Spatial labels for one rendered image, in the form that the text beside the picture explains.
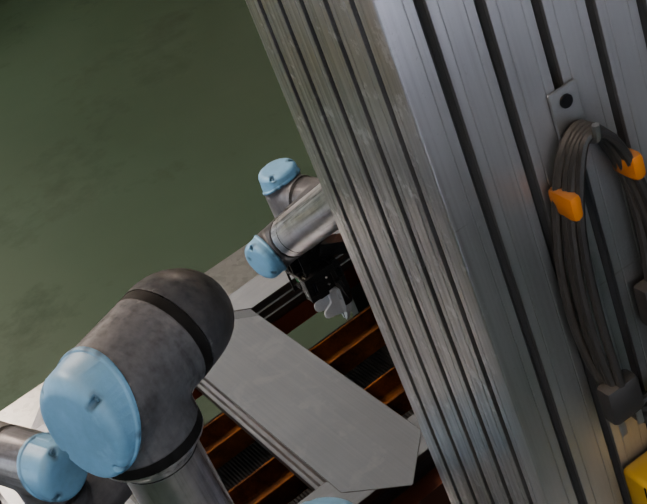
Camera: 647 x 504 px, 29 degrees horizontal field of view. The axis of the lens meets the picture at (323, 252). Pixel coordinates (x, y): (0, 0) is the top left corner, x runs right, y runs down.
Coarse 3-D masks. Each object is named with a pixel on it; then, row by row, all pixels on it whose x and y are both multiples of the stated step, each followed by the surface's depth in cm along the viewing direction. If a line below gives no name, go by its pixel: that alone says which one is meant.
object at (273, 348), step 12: (276, 336) 254; (288, 336) 252; (264, 348) 252; (276, 348) 250; (288, 348) 249; (240, 360) 251; (252, 360) 250; (264, 360) 248; (276, 360) 247; (228, 372) 249; (240, 372) 248; (252, 372) 247; (216, 384) 247; (228, 384) 246; (240, 384) 245
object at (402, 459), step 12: (420, 432) 217; (408, 444) 215; (396, 456) 214; (408, 456) 213; (372, 468) 213; (384, 468) 212; (396, 468) 212; (408, 468) 211; (360, 480) 212; (372, 480) 211; (384, 480) 210; (396, 480) 209
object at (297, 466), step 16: (336, 256) 273; (288, 288) 268; (272, 304) 266; (288, 304) 268; (272, 320) 267; (208, 384) 251; (224, 400) 245; (240, 416) 240; (256, 432) 236; (272, 448) 232; (288, 464) 227; (304, 464) 222; (416, 464) 213; (432, 464) 215; (304, 480) 222; (320, 480) 218; (416, 480) 214; (0, 496) 245; (368, 496) 209; (384, 496) 211
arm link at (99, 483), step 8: (88, 480) 155; (96, 480) 155; (104, 480) 155; (112, 480) 156; (88, 488) 153; (96, 488) 154; (104, 488) 155; (112, 488) 155; (120, 488) 156; (128, 488) 157; (80, 496) 151; (88, 496) 153; (96, 496) 154; (104, 496) 155; (112, 496) 155; (120, 496) 156; (128, 496) 158
